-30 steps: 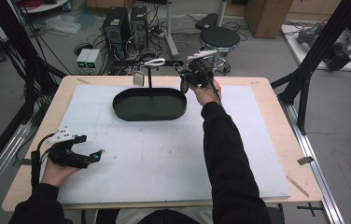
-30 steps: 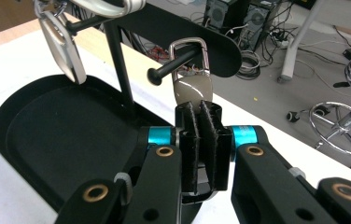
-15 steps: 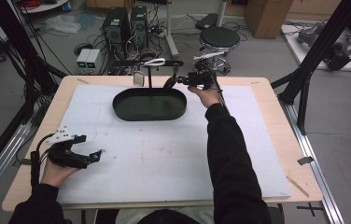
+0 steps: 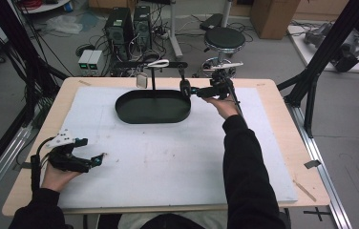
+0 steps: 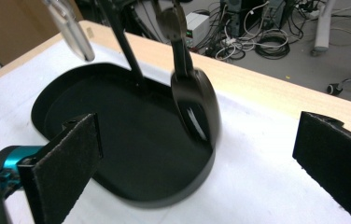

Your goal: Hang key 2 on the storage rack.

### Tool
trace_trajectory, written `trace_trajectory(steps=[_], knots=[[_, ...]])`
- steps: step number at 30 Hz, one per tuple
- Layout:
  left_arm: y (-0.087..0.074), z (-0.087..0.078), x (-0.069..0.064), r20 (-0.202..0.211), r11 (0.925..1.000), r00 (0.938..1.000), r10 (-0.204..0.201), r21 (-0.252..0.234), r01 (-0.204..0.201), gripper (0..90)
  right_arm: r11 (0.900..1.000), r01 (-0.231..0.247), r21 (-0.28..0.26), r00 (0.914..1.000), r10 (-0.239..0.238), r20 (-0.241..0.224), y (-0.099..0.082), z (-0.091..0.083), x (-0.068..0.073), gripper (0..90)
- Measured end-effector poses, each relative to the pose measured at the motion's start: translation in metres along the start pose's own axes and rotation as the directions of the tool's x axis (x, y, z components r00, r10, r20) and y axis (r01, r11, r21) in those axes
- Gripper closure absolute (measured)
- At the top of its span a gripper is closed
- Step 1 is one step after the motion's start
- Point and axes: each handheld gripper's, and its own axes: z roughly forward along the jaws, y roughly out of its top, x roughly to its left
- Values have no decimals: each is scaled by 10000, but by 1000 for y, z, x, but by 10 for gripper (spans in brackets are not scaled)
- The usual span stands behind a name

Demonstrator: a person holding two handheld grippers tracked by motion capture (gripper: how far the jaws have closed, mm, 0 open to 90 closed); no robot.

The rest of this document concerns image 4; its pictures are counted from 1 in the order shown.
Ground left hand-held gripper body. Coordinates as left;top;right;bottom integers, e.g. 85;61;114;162
44;128;93;175

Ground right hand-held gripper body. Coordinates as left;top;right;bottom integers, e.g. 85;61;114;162
196;61;244;100

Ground black key rack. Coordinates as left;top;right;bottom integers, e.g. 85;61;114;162
113;60;189;94

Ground person's right hand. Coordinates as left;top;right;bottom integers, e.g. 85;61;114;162
203;95;241;120

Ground person's left hand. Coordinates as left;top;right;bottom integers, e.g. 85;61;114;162
41;161;82;194

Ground white oval loop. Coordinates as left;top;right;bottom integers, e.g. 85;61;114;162
146;58;171;69

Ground black oval tray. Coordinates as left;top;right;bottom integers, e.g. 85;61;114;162
115;89;192;125

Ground black round stool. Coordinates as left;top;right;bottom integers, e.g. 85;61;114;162
201;26;247;79

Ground white table leg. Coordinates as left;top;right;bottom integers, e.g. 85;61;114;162
167;0;184;60

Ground black flat case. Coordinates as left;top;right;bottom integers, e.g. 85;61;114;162
199;12;225;31

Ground white foam mat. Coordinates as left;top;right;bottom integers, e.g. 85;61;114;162
56;85;299;209

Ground black computer tower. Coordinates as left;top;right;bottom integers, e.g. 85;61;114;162
133;4;154;52
104;7;135;62

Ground white bench power supply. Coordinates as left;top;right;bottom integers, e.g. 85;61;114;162
77;49;94;72
87;50;104;72

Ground brown cardboard box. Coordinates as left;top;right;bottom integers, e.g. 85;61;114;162
249;0;302;41

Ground white floor board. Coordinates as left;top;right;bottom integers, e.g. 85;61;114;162
286;24;359;74

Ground clear plastic bag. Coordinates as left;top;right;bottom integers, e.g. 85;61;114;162
44;13;85;35

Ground grey tape piece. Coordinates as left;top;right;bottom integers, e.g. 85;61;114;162
304;159;323;170

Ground grey machine parts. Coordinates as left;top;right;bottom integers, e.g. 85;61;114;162
304;21;359;73

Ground thin wooden stick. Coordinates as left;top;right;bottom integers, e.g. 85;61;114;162
291;178;318;203

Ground black cable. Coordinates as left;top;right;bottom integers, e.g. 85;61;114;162
29;135;57;193
226;77;249;128

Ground black metal frame strut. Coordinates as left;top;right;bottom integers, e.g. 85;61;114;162
0;0;71;189
276;0;359;139

